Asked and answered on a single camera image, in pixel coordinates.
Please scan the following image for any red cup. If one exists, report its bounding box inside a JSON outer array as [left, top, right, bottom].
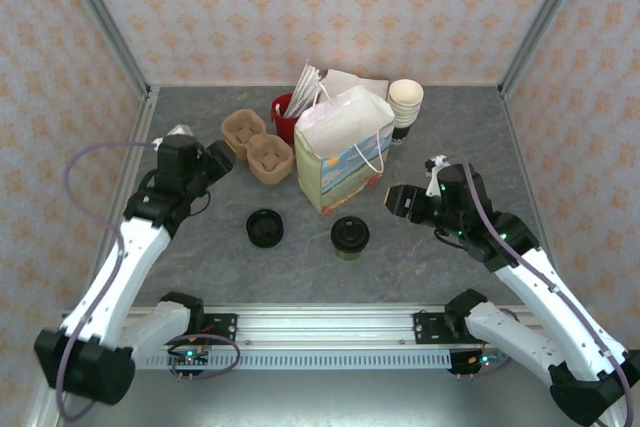
[[271, 92, 304, 144]]

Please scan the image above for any stack of paper cups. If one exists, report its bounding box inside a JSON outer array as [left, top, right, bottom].
[[388, 78, 425, 112]]

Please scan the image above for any control board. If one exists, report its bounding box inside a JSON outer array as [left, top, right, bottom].
[[167, 348, 211, 373], [452, 350, 501, 376]]

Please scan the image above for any left control board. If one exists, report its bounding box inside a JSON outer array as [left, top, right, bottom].
[[167, 348, 211, 373]]

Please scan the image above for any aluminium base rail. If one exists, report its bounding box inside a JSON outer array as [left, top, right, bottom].
[[59, 304, 546, 348]]

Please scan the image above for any black plastic cup lid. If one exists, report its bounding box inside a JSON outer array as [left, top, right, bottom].
[[329, 215, 371, 251]]

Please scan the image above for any black right mount plate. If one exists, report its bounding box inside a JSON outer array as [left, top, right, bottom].
[[413, 311, 454, 346]]

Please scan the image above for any aluminium frame post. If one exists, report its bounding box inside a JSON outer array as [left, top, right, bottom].
[[499, 0, 594, 98], [52, 0, 153, 98]]

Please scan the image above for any white paper wrapped straw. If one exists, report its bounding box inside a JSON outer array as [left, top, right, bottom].
[[284, 59, 311, 117], [297, 77, 326, 116], [290, 65, 318, 117]]

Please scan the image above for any slotted white cable duct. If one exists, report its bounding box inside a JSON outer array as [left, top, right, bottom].
[[132, 350, 454, 372]]

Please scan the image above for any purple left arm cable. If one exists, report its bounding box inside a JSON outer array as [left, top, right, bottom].
[[54, 140, 240, 422]]

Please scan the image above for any black printed paper cup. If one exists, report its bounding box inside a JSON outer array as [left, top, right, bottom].
[[392, 120, 417, 146]]

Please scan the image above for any black mount plate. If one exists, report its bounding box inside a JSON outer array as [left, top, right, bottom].
[[199, 313, 239, 346], [413, 311, 454, 346]]

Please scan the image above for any white napkin stack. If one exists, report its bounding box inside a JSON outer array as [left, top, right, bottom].
[[319, 69, 390, 101]]

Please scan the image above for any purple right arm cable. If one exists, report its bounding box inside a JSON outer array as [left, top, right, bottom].
[[449, 159, 630, 427]]

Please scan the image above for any black cup lid stack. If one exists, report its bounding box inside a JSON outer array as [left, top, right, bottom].
[[245, 207, 285, 248]]

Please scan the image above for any right control board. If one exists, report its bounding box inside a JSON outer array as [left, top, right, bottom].
[[452, 350, 501, 376]]

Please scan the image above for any printed white paper bag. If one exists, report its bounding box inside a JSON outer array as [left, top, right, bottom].
[[293, 85, 396, 216]]

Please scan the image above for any black left mount plate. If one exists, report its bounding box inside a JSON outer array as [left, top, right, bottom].
[[199, 313, 239, 346]]

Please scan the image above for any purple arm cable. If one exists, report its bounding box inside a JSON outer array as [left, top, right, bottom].
[[54, 140, 240, 422], [449, 159, 630, 427]]

